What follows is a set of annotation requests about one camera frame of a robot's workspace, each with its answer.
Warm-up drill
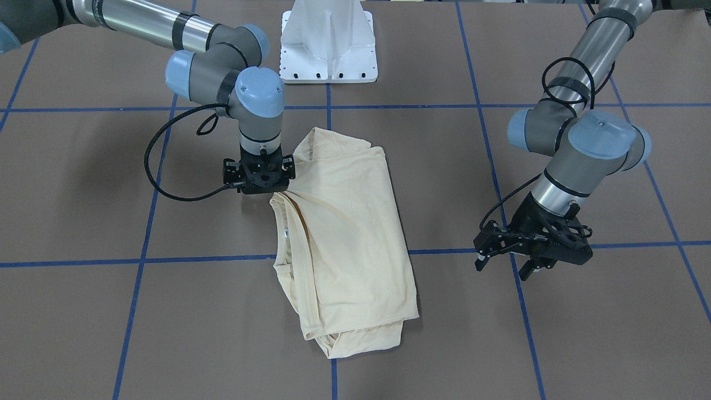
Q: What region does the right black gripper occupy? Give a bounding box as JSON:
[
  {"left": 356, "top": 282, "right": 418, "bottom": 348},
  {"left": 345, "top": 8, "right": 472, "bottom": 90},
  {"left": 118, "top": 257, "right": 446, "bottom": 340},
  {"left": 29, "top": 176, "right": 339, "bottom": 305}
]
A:
[{"left": 223, "top": 147, "right": 296, "bottom": 194}]

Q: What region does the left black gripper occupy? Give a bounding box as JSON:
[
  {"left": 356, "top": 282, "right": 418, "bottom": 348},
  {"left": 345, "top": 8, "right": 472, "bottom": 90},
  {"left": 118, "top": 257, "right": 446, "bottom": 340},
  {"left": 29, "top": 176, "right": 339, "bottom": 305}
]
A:
[{"left": 473, "top": 194, "right": 593, "bottom": 281}]

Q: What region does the cream long-sleeve printed shirt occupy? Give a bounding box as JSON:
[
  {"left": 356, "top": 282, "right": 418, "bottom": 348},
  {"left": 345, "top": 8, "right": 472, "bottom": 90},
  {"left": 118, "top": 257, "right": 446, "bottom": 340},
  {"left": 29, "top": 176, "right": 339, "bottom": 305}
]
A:
[{"left": 269, "top": 127, "right": 419, "bottom": 359}]

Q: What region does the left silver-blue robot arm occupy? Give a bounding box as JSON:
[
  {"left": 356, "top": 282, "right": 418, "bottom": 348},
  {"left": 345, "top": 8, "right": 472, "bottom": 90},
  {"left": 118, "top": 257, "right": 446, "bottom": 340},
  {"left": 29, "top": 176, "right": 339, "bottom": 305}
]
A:
[{"left": 473, "top": 1, "right": 709, "bottom": 282}]

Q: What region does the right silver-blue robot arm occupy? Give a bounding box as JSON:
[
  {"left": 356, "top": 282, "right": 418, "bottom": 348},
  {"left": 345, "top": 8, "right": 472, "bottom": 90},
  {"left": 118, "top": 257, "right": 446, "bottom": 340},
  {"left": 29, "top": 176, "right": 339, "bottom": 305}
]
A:
[{"left": 1, "top": 1, "right": 296, "bottom": 201}]

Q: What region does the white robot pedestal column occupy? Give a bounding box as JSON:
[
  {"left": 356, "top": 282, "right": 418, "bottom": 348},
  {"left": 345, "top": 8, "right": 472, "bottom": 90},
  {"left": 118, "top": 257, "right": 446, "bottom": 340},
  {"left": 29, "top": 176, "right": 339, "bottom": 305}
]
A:
[{"left": 279, "top": 1, "right": 378, "bottom": 84}]

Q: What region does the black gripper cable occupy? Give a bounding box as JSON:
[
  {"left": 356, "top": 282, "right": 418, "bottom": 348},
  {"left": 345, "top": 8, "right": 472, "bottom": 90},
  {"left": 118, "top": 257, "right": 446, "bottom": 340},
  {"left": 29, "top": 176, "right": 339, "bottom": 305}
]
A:
[{"left": 479, "top": 57, "right": 616, "bottom": 231}]

